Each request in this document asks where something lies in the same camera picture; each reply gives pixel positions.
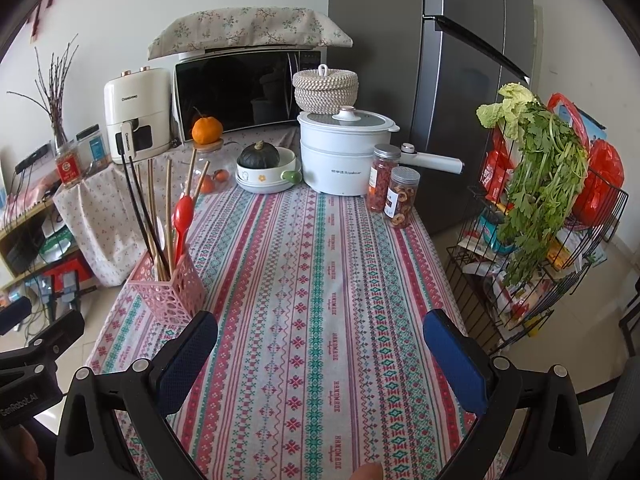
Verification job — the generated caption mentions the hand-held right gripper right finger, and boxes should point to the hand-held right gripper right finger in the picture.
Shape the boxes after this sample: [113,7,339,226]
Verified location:
[422,309,590,480]

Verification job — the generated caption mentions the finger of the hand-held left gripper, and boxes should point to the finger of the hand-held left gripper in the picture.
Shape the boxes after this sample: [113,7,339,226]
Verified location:
[27,309,86,361]
[0,297,32,336]

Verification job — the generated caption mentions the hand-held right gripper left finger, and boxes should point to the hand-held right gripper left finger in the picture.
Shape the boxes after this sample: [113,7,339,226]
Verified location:
[54,310,219,480]

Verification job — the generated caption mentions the pink perforated utensil basket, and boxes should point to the pink perforated utensil basket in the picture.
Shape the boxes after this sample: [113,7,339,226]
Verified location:
[125,246,208,324]

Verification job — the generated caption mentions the white plastic spoon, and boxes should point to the white plastic spoon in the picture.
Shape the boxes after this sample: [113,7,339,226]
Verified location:
[154,216,176,253]

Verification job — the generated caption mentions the red plastic spoon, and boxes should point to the red plastic spoon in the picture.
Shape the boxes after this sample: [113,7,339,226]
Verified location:
[171,195,195,261]

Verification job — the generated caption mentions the black chopstick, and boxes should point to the black chopstick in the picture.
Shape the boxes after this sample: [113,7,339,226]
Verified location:
[124,157,161,271]
[130,157,167,261]

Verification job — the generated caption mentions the light wooden chopstick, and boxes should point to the light wooden chopstick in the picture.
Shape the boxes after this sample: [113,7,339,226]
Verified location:
[182,146,198,198]

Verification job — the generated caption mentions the person's left hand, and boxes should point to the person's left hand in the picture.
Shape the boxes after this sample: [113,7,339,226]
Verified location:
[15,427,48,480]

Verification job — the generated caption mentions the person's right hand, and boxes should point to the person's right hand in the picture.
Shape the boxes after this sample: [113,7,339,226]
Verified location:
[347,461,385,480]

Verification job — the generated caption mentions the wooden shelf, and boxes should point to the wooden shelf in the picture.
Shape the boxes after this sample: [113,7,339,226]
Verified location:
[0,200,68,293]

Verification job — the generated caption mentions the small floral print cloth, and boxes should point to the small floral print cloth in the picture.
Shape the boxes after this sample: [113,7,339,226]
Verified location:
[52,147,201,288]

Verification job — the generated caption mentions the teal snack packet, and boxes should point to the teal snack packet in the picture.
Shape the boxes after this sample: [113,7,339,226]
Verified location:
[477,210,518,256]

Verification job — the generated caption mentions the striped patterned tablecloth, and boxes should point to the striped patterned tablecloth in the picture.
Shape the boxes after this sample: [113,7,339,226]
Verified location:
[85,175,501,480]

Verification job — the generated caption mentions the red label jar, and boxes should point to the red label jar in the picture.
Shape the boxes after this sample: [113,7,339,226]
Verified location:
[54,140,85,190]

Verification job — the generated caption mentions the black power strip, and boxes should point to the black power strip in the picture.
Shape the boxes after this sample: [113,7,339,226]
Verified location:
[14,142,53,176]

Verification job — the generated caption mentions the dark grey chair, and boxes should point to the dark grey chair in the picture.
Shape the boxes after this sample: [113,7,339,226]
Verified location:
[585,300,640,480]

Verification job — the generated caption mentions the jar of dried fruit slices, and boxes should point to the jar of dried fruit slices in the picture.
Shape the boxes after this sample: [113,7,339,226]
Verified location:
[383,165,421,230]

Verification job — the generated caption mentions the clear container with black lid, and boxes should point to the clear container with black lid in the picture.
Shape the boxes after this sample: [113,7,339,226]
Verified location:
[75,124,113,177]

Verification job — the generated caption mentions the jar of red dried berries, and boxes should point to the jar of red dried berries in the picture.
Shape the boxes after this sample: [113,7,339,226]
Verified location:
[366,143,402,214]

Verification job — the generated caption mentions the clear glass jar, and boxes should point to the clear glass jar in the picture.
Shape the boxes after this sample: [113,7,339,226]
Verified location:
[182,141,238,197]

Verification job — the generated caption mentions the red snack packets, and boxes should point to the red snack packets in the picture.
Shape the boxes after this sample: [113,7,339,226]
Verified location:
[480,127,513,201]

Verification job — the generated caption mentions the dried branches in vase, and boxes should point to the dried branches in vase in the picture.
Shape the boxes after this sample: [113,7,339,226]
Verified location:
[6,34,81,148]

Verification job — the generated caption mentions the dark green kabocha squash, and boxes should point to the dark green kabocha squash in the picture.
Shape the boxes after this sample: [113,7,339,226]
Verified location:
[237,141,281,170]

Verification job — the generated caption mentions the green leafy vegetables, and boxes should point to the green leafy vegetables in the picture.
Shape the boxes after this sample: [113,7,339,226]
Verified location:
[475,82,592,288]

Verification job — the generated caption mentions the large orange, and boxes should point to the large orange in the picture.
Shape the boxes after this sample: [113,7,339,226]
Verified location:
[191,107,223,145]

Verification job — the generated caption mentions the white electric cooking pot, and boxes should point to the white electric cooking pot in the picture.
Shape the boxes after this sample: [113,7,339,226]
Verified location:
[297,106,466,197]

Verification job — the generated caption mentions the red plastic bag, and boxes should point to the red plastic bag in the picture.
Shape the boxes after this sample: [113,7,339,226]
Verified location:
[546,92,626,223]

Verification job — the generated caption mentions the white air fryer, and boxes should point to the white air fryer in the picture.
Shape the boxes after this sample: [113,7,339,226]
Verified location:
[103,66,174,166]

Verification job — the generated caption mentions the black microwave oven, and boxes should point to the black microwave oven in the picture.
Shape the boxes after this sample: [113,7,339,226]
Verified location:
[172,46,329,142]

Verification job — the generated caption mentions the blue plastic bag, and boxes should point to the blue plastic bag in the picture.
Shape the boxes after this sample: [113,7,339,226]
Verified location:
[582,112,608,143]

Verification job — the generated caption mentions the woven lidded basket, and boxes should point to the woven lidded basket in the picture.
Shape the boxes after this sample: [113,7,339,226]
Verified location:
[292,63,359,114]

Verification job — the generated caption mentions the floral microwave cover cloth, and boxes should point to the floral microwave cover cloth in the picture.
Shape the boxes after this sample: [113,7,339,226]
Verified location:
[147,7,353,62]

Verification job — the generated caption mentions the grey refrigerator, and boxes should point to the grey refrigerator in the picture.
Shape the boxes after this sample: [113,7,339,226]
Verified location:
[327,0,537,237]

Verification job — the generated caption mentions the black wire rack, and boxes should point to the black wire rack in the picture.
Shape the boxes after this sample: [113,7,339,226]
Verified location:
[444,157,631,358]

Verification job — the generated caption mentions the white bowl with green handle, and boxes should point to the white bowl with green handle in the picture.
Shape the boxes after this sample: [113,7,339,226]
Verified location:
[235,147,302,185]

